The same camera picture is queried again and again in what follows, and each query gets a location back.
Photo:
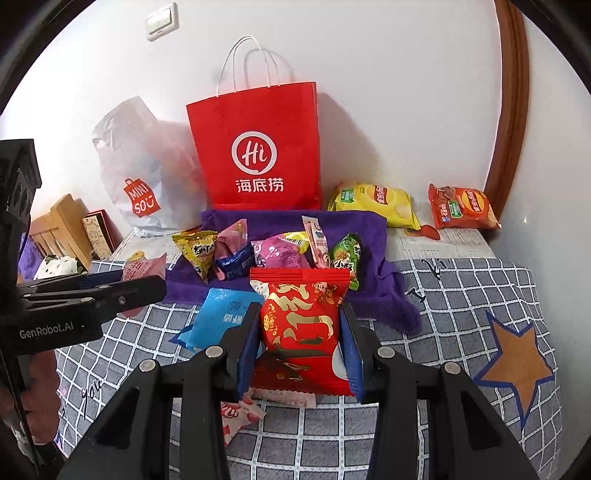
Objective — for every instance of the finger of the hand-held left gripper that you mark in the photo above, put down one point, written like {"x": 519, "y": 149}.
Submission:
{"x": 99, "y": 278}
{"x": 129, "y": 293}

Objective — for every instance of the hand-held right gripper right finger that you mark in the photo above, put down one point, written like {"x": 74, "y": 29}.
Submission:
{"x": 351, "y": 350}

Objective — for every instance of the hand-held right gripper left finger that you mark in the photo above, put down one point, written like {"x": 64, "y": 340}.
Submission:
{"x": 247, "y": 341}

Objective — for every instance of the red snack packet gold print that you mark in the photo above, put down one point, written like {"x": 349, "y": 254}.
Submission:
{"x": 300, "y": 318}

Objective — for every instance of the yellow snack packet black print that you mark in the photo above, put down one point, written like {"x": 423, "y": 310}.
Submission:
{"x": 196, "y": 254}

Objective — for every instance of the magenta snack packet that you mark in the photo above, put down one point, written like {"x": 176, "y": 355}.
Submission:
{"x": 277, "y": 251}

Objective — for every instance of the person's left hand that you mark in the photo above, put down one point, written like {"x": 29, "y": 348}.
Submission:
{"x": 41, "y": 392}

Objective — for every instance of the pink red-print snack packet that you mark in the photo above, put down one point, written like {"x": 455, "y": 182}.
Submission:
{"x": 143, "y": 267}

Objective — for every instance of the blue tissue pack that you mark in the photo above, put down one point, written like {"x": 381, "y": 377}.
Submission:
{"x": 217, "y": 318}

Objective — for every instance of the decorated brown box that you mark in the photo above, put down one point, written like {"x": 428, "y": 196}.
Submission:
{"x": 99, "y": 235}

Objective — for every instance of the white dotted cloth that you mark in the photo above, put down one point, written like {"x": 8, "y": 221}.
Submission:
{"x": 55, "y": 267}

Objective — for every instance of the purple towel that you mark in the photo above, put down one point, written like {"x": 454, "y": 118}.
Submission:
{"x": 369, "y": 286}

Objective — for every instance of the wooden furniture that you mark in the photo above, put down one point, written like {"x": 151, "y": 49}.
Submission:
{"x": 60, "y": 221}

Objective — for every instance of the pink strawberry snack packet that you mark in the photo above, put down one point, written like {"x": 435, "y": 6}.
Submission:
{"x": 240, "y": 415}

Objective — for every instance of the dark blue snack packet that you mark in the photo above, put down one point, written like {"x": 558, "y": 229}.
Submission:
{"x": 235, "y": 263}

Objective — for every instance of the green triangular snack packet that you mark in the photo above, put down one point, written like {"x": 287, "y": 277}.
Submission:
{"x": 346, "y": 256}

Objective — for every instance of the pink triangular snack packet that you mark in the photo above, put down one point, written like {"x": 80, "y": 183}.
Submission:
{"x": 233, "y": 237}

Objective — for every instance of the long pink stick packet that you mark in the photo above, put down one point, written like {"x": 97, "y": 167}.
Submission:
{"x": 318, "y": 244}

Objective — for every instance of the grey grid bed sheet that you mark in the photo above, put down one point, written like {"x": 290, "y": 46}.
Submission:
{"x": 461, "y": 300}

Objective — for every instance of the white plastic shopping bag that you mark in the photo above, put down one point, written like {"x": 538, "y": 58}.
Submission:
{"x": 115, "y": 152}

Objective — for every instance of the yellow chips bag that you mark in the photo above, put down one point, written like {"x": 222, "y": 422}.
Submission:
{"x": 369, "y": 198}

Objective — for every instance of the red chips bag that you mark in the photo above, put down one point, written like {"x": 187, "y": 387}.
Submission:
{"x": 461, "y": 207}

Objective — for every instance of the red paper bag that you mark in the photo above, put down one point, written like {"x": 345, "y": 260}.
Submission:
{"x": 277, "y": 129}

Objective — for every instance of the white light switch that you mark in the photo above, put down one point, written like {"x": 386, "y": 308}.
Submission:
{"x": 161, "y": 21}

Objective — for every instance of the brown wooden door frame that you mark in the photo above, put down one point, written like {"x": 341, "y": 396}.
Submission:
{"x": 508, "y": 115}

